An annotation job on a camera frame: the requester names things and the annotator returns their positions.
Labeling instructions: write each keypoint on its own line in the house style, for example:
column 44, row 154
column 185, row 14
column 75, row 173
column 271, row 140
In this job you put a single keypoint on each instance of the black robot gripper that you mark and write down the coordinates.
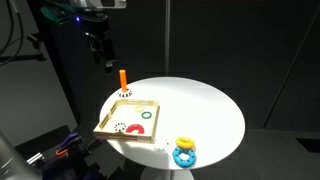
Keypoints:
column 94, row 25

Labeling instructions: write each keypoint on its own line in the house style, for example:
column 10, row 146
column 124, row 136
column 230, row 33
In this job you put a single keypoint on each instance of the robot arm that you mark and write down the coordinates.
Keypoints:
column 62, row 13

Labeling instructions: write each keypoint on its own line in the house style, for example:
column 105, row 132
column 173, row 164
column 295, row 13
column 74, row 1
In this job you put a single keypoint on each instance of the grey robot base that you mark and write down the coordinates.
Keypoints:
column 13, row 166

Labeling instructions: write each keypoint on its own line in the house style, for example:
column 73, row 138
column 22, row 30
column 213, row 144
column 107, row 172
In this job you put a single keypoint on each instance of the wooden tray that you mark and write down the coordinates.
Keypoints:
column 129, row 120

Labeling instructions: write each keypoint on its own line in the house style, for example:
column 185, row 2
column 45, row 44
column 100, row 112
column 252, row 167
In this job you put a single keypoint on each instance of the orange peg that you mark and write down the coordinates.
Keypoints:
column 123, row 80

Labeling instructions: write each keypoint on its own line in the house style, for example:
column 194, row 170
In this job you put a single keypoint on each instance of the purple orange clamp tool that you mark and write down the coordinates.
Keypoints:
column 69, row 142

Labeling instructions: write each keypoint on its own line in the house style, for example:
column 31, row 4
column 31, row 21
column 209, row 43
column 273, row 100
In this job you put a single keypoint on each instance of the white table pedestal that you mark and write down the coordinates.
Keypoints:
column 158, row 174

